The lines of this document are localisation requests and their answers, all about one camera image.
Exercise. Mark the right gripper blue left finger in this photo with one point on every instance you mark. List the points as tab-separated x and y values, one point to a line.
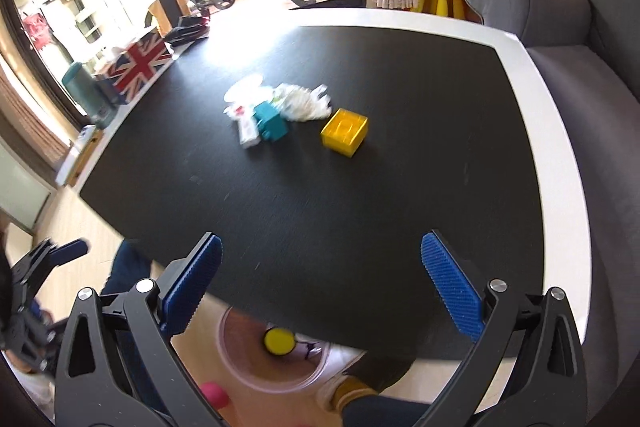
184	283

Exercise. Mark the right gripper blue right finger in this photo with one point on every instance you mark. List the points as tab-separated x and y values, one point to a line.
458	294

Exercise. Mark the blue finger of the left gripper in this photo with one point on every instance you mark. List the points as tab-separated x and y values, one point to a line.
60	255

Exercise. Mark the yellow round zip case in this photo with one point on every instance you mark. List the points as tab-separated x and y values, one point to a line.
279	342

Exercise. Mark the white rectangular small box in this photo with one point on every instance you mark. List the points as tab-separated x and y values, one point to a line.
248	132

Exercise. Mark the teal toy brick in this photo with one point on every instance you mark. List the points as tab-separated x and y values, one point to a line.
271	126

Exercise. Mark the yellow toy brick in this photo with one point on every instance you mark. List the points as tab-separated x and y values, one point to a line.
344	132

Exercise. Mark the white tissue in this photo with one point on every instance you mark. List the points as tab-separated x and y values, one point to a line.
296	103

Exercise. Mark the clear round plastic container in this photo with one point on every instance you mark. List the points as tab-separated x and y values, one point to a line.
245	94

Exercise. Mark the pink trash bin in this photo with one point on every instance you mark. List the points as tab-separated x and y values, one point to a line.
239	343

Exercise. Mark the blue trouser leg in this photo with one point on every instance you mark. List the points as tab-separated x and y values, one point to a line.
128	268

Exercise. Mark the black slipper with sock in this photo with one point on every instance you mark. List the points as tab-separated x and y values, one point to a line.
366	376

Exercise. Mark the white smartphone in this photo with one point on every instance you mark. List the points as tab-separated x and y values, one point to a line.
77	156

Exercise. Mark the teal thermos bottle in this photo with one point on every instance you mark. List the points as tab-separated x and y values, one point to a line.
86	92

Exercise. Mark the union jack tissue box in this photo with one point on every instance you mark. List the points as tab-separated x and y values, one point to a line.
125	77

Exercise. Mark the black folded gloves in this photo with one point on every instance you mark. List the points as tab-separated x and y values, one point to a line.
189	28

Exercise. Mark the grey fabric sofa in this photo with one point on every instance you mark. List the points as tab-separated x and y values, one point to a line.
587	51

